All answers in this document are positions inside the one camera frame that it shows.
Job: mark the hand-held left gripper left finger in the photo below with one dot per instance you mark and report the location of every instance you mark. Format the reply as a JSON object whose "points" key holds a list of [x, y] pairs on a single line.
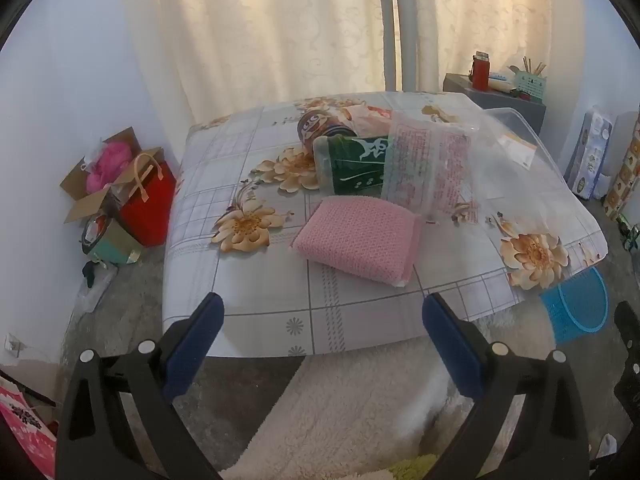
{"points": [[192, 345]]}

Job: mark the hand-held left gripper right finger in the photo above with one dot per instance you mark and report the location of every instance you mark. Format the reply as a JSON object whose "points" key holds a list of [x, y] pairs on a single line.
{"points": [[450, 345]]}

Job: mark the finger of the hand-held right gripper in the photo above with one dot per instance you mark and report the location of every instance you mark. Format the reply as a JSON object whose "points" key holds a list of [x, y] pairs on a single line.
{"points": [[629, 330]]}

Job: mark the blue plastic basket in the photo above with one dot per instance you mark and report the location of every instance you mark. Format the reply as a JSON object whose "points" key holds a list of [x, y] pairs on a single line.
{"points": [[575, 305]]}

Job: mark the pink scouring sponge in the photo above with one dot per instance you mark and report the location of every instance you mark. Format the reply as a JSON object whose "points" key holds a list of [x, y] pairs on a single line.
{"points": [[355, 240]]}

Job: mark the green label plastic bottle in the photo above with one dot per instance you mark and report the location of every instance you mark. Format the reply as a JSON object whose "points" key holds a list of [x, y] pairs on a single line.
{"points": [[350, 165]]}

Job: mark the teal cardboard box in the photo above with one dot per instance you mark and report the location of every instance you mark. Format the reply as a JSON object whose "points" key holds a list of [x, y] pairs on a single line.
{"points": [[112, 247]]}

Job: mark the red gift bag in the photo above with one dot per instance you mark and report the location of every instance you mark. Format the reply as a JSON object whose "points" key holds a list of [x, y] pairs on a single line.
{"points": [[145, 215]]}

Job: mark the patterned wallpaper roll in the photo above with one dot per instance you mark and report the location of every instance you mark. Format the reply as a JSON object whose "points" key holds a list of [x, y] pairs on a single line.
{"points": [[625, 180]]}

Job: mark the clear red printed plastic bag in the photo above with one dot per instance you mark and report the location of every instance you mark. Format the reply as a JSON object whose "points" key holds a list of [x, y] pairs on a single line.
{"points": [[425, 170]]}

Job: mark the brown cardboard box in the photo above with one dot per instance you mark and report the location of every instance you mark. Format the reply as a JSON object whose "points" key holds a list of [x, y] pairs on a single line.
{"points": [[80, 207]]}

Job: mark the toilet paper pack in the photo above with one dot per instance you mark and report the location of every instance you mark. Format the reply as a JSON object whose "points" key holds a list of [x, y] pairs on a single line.
{"points": [[587, 155]]}

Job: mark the pink printed bag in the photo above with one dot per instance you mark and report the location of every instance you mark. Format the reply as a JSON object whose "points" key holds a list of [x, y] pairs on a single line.
{"points": [[25, 430]]}

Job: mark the pink bath loofah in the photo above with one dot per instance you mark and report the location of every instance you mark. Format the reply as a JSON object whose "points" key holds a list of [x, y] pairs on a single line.
{"points": [[107, 165]]}

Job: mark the white orange carton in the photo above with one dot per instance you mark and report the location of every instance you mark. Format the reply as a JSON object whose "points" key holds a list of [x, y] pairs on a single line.
{"points": [[520, 152]]}

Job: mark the clear plastic storage box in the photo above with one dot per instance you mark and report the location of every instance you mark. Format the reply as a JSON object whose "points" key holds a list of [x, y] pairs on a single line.
{"points": [[505, 125]]}

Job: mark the grey cabinet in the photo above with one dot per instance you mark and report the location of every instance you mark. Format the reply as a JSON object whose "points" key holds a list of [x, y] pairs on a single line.
{"points": [[520, 110]]}

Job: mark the red printed drink can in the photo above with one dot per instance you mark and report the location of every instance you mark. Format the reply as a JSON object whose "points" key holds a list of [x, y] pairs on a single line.
{"points": [[315, 127]]}

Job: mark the green chopstick holder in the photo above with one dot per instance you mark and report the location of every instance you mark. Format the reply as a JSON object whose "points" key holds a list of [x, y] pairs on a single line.
{"points": [[530, 87]]}

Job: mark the white roll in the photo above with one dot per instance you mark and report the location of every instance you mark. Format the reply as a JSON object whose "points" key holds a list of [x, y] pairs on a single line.
{"points": [[500, 82]]}

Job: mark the red thermos flask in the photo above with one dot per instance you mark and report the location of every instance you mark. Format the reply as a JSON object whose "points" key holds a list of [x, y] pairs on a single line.
{"points": [[480, 77]]}

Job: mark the bunch of wooden chopsticks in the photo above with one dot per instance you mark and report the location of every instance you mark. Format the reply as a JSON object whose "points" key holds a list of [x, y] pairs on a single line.
{"points": [[527, 66]]}

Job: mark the cream patterned curtain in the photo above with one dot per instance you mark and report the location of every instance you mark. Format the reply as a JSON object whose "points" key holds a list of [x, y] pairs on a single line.
{"points": [[250, 35]]}

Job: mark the white vertical pipe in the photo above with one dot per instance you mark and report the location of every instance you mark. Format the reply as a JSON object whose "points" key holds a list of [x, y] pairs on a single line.
{"points": [[400, 20]]}

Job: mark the white wall socket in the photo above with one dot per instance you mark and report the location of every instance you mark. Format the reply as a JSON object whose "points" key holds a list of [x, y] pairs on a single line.
{"points": [[12, 344]]}

